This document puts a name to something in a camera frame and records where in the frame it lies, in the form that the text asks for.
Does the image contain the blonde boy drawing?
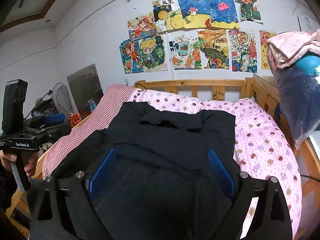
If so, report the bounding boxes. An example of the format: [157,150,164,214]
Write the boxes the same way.
[139,35,168,73]

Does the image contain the mermaid drawing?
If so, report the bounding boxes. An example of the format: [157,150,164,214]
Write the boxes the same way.
[127,12,157,41]

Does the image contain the black large coat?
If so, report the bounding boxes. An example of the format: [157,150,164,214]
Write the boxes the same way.
[53,102,235,239]

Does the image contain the city and waves drawing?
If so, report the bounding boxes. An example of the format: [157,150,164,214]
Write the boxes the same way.
[228,30,258,73]

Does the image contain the red checked bed sheet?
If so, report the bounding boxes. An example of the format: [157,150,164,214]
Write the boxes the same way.
[38,85,137,179]

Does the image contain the sun and planet drawing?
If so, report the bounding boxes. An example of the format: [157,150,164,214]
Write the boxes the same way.
[152,0,184,33]

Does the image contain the landscape hill drawing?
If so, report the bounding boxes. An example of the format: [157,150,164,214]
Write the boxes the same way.
[197,29,229,69]

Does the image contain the standing fan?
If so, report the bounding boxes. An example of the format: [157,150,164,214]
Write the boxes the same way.
[52,82,73,122]

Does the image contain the orange-haired girl drawing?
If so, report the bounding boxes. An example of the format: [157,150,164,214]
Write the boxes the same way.
[119,39,144,74]

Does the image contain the yellow bear drawing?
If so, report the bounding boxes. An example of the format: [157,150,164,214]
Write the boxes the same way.
[259,30,276,70]

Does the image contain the blue sea yellow sand drawing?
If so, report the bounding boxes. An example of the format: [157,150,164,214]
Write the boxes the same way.
[178,0,240,29]

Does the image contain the red-haired figure drawing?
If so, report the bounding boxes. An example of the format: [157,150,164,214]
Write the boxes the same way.
[234,0,263,23]

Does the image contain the wooden bed frame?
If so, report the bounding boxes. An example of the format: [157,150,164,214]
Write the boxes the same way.
[4,74,320,238]

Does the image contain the person's left hand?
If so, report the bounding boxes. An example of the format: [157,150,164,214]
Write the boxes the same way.
[0,150,39,177]

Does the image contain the pink apple-print quilt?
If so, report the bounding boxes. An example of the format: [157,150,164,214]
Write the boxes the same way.
[129,89,302,234]

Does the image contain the dark blue bagged clothes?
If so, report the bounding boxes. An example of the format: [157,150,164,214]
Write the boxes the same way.
[267,48,319,149]

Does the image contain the pink crumpled cloth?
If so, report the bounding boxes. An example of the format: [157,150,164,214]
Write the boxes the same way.
[266,29,319,72]

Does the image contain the fruit and cup drawing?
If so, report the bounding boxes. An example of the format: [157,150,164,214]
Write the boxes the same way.
[169,30,202,70]

